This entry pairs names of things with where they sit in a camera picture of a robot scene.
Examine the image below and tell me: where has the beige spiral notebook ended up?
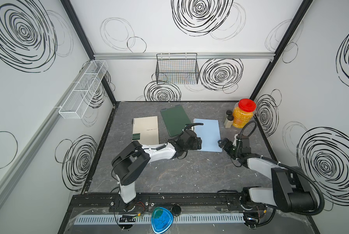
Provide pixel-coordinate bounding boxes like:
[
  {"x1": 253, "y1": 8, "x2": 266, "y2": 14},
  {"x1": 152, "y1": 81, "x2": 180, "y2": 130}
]
[{"x1": 132, "y1": 116, "x2": 159, "y2": 145}]

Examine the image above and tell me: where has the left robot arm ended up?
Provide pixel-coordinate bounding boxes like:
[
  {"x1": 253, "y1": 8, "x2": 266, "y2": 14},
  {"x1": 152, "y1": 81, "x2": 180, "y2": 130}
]
[{"x1": 111, "y1": 129, "x2": 202, "y2": 204}]

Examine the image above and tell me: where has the beige powder spice bottle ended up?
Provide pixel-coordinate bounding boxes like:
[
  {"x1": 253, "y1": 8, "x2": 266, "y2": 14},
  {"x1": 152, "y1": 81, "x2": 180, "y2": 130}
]
[{"x1": 224, "y1": 115, "x2": 234, "y2": 128}]

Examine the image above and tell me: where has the white wire wall shelf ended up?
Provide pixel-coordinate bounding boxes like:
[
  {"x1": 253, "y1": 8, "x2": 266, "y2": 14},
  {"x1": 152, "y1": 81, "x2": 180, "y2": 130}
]
[{"x1": 58, "y1": 60, "x2": 108, "y2": 120}]

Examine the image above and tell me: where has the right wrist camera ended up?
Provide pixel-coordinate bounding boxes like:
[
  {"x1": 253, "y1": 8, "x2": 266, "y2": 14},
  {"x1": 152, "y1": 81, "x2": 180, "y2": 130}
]
[{"x1": 233, "y1": 134, "x2": 242, "y2": 147}]

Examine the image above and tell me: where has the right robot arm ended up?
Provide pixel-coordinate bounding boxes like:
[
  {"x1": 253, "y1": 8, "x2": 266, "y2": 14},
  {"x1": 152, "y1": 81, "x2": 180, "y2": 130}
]
[{"x1": 218, "y1": 137, "x2": 325, "y2": 215}]

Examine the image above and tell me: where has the light blue spiral notebook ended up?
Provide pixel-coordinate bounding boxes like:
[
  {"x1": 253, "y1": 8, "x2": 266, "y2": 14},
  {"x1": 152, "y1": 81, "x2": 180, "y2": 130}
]
[{"x1": 193, "y1": 119, "x2": 222, "y2": 152}]

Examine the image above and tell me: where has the white slotted cable duct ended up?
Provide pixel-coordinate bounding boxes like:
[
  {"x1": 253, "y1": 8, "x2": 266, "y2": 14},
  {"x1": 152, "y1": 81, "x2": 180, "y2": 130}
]
[{"x1": 74, "y1": 213, "x2": 245, "y2": 225}]

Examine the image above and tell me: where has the black round cap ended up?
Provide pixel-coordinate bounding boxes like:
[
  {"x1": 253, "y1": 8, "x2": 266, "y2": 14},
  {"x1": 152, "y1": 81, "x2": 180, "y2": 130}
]
[{"x1": 171, "y1": 204, "x2": 182, "y2": 217}]

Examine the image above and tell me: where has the rear black-capped spice bottle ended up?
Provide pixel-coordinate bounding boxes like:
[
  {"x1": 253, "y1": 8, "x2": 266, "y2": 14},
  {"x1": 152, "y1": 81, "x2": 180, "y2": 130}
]
[{"x1": 226, "y1": 110, "x2": 233, "y2": 116}]

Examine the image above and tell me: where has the green spiral notepad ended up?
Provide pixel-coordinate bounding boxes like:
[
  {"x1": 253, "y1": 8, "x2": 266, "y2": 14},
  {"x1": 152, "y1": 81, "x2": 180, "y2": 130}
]
[{"x1": 160, "y1": 105, "x2": 191, "y2": 137}]

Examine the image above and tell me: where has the corn flakes jar red lid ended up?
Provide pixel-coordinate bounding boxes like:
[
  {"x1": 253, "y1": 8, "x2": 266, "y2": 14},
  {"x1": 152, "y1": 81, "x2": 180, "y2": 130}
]
[{"x1": 233, "y1": 98, "x2": 256, "y2": 128}]

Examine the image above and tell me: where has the black wire wall basket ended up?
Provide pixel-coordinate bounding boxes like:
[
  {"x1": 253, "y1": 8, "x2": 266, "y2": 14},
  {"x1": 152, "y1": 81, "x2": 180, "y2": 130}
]
[{"x1": 155, "y1": 53, "x2": 200, "y2": 84}]

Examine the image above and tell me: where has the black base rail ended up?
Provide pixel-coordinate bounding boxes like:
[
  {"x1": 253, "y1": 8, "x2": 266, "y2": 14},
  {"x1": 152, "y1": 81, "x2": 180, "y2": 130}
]
[{"x1": 69, "y1": 191, "x2": 267, "y2": 212}]

